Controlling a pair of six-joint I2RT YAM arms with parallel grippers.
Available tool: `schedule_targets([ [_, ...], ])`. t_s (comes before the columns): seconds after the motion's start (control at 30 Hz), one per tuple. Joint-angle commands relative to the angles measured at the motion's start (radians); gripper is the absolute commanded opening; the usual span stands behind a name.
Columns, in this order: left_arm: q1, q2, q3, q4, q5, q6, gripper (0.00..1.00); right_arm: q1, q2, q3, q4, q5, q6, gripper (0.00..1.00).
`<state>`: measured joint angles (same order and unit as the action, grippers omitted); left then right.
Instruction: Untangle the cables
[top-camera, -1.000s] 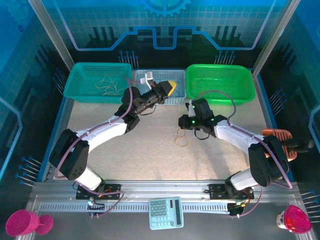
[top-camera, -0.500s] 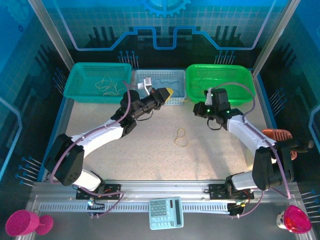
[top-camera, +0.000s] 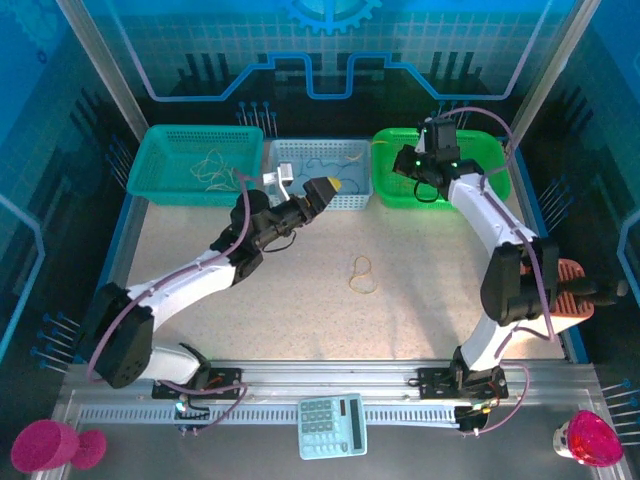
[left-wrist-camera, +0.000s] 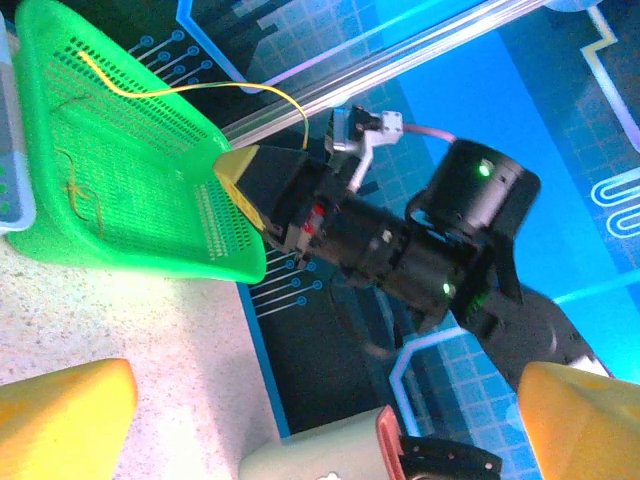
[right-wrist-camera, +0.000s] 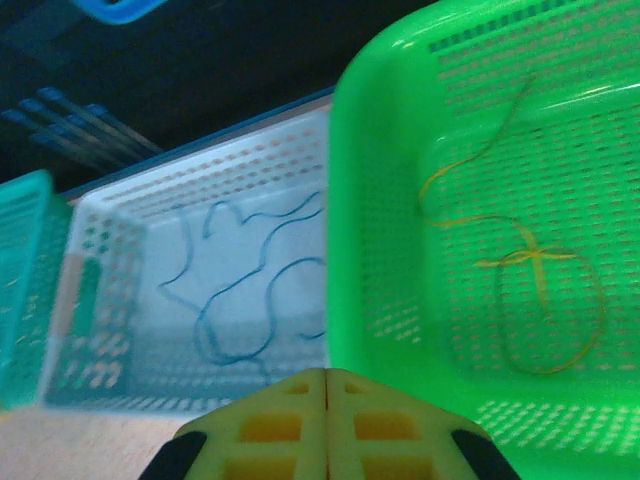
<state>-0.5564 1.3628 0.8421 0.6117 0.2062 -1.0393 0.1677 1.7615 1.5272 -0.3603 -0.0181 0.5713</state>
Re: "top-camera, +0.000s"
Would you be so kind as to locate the light grey plastic basket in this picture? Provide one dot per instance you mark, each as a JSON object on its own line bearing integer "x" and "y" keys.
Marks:
{"x": 320, "y": 150}

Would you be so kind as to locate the pink goblet cup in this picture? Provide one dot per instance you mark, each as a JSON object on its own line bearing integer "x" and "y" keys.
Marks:
{"x": 35, "y": 447}

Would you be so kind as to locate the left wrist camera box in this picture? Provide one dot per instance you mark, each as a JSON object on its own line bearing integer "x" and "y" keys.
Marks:
{"x": 285, "y": 172}

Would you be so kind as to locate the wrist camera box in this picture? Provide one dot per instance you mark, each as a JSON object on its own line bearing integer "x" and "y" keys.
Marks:
{"x": 442, "y": 137}
{"x": 285, "y": 172}

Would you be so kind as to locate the green plastic basket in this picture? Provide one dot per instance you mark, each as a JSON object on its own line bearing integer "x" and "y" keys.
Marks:
{"x": 385, "y": 190}

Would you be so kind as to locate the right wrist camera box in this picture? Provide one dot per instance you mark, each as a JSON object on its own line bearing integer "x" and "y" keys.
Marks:
{"x": 442, "y": 137}

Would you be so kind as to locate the teal plastic basket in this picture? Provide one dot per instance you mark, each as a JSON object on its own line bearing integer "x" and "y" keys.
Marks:
{"x": 165, "y": 165}

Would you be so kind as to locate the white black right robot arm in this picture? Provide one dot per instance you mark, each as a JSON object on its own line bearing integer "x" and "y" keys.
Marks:
{"x": 480, "y": 210}

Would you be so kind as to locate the light blue calculator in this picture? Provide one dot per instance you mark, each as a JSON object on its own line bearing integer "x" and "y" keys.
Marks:
{"x": 330, "y": 430}

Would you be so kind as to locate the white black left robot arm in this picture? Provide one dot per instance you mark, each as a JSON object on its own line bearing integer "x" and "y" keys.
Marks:
{"x": 190, "y": 285}

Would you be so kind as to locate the aluminium frame post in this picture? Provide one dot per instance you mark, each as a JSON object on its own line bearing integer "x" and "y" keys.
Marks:
{"x": 545, "y": 70}
{"x": 100, "y": 65}

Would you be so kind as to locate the pink glass cup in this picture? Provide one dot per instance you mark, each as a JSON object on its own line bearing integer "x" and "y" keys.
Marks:
{"x": 595, "y": 440}

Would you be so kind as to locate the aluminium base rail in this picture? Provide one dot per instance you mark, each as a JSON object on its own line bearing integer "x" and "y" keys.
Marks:
{"x": 325, "y": 375}

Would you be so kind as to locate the orange slotted holder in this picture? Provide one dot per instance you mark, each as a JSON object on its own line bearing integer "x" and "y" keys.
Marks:
{"x": 570, "y": 272}

